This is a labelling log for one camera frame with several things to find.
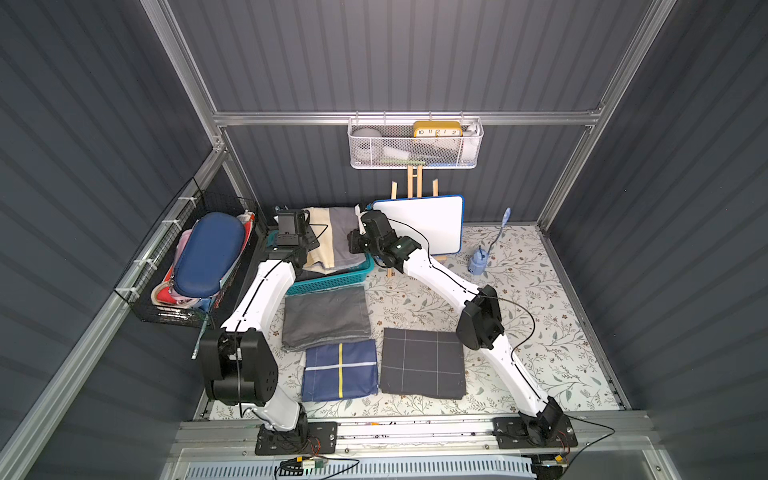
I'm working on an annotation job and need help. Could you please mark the black wire side basket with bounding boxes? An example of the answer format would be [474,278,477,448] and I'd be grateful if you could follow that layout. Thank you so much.
[115,181,267,329]

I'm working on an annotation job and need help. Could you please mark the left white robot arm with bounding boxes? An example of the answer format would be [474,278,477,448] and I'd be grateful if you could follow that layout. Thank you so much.
[198,209,319,432]

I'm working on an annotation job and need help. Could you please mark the white tape roll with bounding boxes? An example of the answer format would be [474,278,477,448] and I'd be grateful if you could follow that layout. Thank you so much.
[350,128,383,162]

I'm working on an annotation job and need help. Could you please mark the beige grey pillowcase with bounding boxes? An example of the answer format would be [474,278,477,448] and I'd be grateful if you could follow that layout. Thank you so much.
[303,207,365,274]

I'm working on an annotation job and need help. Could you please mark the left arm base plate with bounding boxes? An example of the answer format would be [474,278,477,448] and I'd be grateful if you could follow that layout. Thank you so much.
[254,422,338,456]

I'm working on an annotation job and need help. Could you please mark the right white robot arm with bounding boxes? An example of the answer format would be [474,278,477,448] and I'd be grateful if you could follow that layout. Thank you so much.
[348,210,565,446]

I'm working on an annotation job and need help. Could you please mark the white wire wall basket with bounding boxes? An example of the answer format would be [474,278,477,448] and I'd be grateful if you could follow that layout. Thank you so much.
[347,116,485,170]

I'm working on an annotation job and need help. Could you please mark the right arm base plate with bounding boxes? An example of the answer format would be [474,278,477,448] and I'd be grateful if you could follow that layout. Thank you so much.
[492,415,579,451]

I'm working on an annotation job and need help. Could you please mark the yellow clock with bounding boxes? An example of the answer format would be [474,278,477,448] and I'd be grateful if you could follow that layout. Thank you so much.
[413,120,464,138]

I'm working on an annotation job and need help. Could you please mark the navy yellow-stripe folded pillowcase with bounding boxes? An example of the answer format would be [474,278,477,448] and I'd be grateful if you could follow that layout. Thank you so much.
[301,339,379,402]

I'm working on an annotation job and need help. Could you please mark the blue desk lamp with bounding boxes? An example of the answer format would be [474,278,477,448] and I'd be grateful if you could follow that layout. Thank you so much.
[468,207,511,276]

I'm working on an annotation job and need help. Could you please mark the dark grey checked pillowcase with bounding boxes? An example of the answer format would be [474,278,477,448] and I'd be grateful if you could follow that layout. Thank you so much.
[295,268,360,283]
[379,328,466,400]

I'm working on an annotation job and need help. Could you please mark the teal plastic basket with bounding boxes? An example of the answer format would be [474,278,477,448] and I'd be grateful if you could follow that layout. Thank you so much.
[247,230,373,298]

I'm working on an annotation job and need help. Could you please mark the plain grey folded pillowcase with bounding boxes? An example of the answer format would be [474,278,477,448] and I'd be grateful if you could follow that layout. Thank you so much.
[282,286,372,352]

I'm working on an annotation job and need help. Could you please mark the white board blue frame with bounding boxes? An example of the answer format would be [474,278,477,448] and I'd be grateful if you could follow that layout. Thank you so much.
[371,195,465,255]

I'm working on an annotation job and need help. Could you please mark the blue padded case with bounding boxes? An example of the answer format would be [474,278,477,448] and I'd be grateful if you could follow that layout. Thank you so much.
[173,212,246,298]

